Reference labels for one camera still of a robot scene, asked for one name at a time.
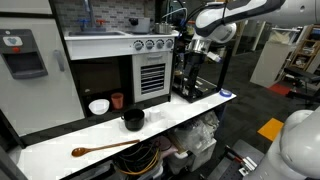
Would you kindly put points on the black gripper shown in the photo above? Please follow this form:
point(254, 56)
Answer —
point(195, 65)

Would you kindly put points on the black cup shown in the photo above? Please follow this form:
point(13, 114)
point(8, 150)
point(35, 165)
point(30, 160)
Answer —
point(134, 120)

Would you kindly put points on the brown wooden spoon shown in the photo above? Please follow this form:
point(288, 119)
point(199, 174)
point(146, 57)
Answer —
point(100, 147)

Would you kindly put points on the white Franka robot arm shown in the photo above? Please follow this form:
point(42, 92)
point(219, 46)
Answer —
point(213, 15)

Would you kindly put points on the small white cup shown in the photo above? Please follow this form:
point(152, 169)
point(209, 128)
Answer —
point(155, 115)

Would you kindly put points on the orange plastic cup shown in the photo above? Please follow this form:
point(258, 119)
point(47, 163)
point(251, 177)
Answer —
point(117, 101)

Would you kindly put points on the blue tape roll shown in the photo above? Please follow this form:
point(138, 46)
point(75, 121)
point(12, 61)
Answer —
point(225, 93)

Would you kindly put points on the white toy oven door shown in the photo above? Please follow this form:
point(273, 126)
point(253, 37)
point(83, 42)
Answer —
point(152, 76)

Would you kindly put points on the grey oven knob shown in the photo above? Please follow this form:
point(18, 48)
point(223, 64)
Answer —
point(149, 44)
point(138, 45)
point(160, 43)
point(169, 43)

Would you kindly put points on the clear plastic bag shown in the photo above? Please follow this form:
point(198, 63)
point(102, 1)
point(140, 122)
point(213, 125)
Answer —
point(195, 133)

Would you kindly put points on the small silver pot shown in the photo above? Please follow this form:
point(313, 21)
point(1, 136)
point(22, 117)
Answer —
point(163, 28)

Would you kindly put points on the pink cloth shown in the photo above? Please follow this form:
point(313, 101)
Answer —
point(168, 146)

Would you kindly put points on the white plastic bin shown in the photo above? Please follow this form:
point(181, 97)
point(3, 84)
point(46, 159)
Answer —
point(200, 156)

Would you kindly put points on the grey cooking pot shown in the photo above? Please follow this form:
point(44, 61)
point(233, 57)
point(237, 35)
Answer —
point(140, 25)

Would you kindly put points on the white board panel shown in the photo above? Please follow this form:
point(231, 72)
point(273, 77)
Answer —
point(273, 60)

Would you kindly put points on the red floor mat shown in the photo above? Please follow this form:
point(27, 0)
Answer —
point(279, 89)

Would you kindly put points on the white bowl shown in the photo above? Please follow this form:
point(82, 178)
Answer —
point(99, 106)

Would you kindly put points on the white toy kitchen unit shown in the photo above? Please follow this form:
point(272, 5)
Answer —
point(100, 48)

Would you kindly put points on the black bench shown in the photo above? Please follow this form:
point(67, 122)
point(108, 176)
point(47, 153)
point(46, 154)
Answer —
point(301, 76)

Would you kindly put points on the wooden shelf rack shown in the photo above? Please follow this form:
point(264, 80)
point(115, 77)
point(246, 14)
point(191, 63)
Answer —
point(305, 50)

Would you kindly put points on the grey toy faucet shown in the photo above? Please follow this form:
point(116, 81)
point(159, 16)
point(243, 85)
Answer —
point(90, 20)

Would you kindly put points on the white toy fridge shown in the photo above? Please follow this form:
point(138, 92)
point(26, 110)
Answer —
point(36, 100)

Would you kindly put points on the grey fridge water dispenser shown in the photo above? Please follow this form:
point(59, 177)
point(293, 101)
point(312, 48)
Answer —
point(23, 60)

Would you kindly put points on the black 3D printer frame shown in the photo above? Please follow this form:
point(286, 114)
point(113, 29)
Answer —
point(210, 87)

